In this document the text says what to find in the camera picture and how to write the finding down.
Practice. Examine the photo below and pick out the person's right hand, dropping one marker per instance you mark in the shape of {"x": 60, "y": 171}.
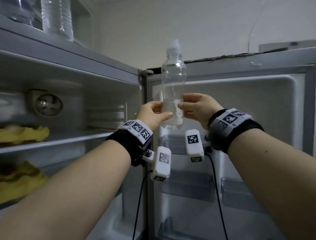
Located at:
{"x": 201, "y": 108}

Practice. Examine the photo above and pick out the person's left hand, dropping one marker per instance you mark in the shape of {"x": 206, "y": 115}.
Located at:
{"x": 150, "y": 115}

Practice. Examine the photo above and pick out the person's right thumb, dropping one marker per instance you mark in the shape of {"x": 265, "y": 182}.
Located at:
{"x": 185, "y": 106}

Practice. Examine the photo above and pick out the person's left thumb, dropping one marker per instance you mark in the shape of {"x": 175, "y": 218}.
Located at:
{"x": 165, "y": 116}

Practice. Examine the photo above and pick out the clear plastic water bottle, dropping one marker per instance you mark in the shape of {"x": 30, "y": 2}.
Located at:
{"x": 173, "y": 86}

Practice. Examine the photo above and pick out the person's right forearm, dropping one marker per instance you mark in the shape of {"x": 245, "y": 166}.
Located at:
{"x": 274, "y": 183}

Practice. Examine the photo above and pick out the person's left forearm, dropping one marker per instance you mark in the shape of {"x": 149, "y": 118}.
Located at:
{"x": 66, "y": 190}

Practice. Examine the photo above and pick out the grey refrigerator door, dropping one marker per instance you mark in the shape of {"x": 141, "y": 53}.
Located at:
{"x": 246, "y": 148}

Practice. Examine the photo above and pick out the grey refrigerator body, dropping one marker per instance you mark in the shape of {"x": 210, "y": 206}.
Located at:
{"x": 74, "y": 103}

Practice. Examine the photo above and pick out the glass fridge shelf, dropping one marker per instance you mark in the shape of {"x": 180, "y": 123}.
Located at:
{"x": 56, "y": 142}

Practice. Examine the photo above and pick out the round fridge thermostat dial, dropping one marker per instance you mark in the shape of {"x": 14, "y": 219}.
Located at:
{"x": 48, "y": 104}

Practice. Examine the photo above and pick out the grey box on fridge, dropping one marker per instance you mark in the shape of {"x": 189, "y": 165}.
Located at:
{"x": 287, "y": 46}

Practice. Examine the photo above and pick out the yellow egg tray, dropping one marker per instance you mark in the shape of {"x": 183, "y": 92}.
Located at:
{"x": 23, "y": 134}
{"x": 21, "y": 180}

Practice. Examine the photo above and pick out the large clear ribbed bottle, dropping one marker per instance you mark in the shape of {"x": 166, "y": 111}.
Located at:
{"x": 57, "y": 17}

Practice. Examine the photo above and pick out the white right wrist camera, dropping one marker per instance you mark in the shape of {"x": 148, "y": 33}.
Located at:
{"x": 194, "y": 145}

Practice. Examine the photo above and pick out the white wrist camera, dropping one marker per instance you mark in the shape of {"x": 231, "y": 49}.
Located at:
{"x": 194, "y": 145}
{"x": 161, "y": 164}

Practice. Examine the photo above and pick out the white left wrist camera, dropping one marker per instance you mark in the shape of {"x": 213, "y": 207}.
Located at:
{"x": 161, "y": 164}

